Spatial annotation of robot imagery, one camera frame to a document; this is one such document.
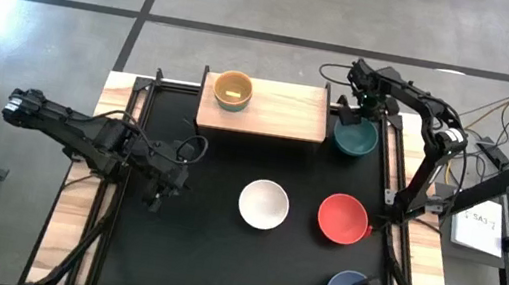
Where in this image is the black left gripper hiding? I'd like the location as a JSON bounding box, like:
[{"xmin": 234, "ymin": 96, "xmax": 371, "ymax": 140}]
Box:
[{"xmin": 137, "ymin": 139, "xmax": 197, "ymax": 219}]

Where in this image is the black power strip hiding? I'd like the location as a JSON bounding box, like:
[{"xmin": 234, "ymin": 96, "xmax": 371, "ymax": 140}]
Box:
[{"xmin": 473, "ymin": 137, "xmax": 509, "ymax": 171}]

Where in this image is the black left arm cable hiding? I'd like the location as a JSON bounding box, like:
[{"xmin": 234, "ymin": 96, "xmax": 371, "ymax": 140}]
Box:
[{"xmin": 130, "ymin": 117, "xmax": 213, "ymax": 170}]

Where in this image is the wooden shelf with black frame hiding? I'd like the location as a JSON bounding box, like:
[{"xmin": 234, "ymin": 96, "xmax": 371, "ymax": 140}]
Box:
[{"xmin": 189, "ymin": 62, "xmax": 338, "ymax": 167}]

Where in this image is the black diagonal support beam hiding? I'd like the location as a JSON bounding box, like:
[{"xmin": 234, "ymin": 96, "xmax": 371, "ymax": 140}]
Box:
[{"xmin": 440, "ymin": 151, "xmax": 509, "ymax": 227}]

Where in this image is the large red bowl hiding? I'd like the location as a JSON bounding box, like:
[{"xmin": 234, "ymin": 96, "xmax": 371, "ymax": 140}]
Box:
[{"xmin": 313, "ymin": 189, "xmax": 374, "ymax": 249}]

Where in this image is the white paper sheet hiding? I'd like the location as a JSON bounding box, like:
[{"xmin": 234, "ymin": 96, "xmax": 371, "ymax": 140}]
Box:
[{"xmin": 448, "ymin": 194, "xmax": 509, "ymax": 260}]

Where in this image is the large teal bowl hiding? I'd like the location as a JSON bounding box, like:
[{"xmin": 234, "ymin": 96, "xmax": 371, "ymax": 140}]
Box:
[{"xmin": 330, "ymin": 112, "xmax": 382, "ymax": 161}]

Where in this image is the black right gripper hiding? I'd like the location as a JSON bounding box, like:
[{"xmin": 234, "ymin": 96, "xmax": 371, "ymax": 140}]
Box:
[{"xmin": 339, "ymin": 57, "xmax": 406, "ymax": 134}]

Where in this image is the large white bowl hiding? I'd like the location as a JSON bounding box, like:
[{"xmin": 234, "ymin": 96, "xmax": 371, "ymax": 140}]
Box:
[{"xmin": 234, "ymin": 175, "xmax": 294, "ymax": 234}]

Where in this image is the black table mat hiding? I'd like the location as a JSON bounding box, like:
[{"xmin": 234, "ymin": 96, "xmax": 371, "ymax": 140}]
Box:
[{"xmin": 94, "ymin": 76, "xmax": 423, "ymax": 285}]

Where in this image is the yellow floor cable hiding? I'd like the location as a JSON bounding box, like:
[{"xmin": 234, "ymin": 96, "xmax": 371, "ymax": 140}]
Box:
[{"xmin": 430, "ymin": 84, "xmax": 509, "ymax": 193}]

